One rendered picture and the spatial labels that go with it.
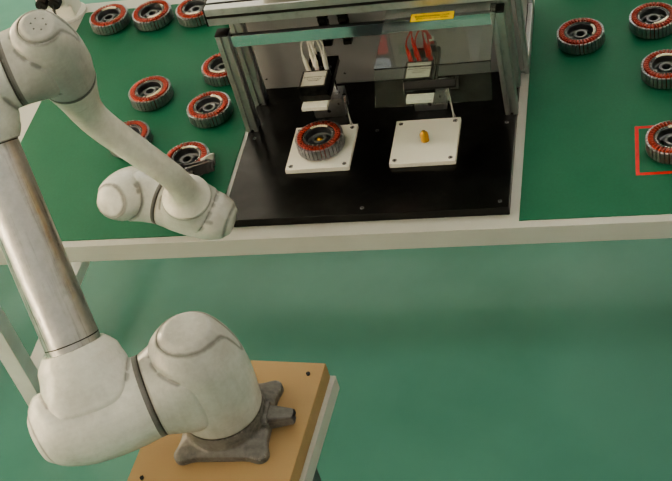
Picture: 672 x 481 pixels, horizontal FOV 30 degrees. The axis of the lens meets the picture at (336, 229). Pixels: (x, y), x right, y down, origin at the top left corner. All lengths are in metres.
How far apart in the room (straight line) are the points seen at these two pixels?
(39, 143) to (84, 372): 1.19
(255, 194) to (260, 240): 0.13
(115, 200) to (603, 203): 1.01
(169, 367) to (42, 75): 0.54
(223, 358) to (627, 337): 1.50
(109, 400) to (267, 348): 1.41
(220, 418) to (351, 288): 1.47
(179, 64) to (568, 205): 1.20
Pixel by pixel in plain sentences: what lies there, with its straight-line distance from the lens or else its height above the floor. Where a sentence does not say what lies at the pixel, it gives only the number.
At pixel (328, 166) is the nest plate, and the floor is 0.78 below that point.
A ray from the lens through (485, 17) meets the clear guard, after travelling 2.68.
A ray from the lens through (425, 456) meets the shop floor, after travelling 3.22.
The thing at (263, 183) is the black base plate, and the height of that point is 0.77.
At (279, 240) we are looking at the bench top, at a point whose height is 0.74.
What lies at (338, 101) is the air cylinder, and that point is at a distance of 2.96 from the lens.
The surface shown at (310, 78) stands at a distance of 2.87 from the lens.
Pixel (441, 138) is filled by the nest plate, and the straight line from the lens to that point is 2.84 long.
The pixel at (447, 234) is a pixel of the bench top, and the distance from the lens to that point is 2.67.
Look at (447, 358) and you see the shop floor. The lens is 3.41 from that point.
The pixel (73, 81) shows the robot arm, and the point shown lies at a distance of 2.23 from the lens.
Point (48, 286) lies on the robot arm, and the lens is 2.21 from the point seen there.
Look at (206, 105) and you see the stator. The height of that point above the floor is 0.78.
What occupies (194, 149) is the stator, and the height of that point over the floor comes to 0.78.
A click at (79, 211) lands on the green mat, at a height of 0.75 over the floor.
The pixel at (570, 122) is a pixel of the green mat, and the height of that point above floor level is 0.75.
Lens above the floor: 2.58
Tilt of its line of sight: 42 degrees down
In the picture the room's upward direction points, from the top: 16 degrees counter-clockwise
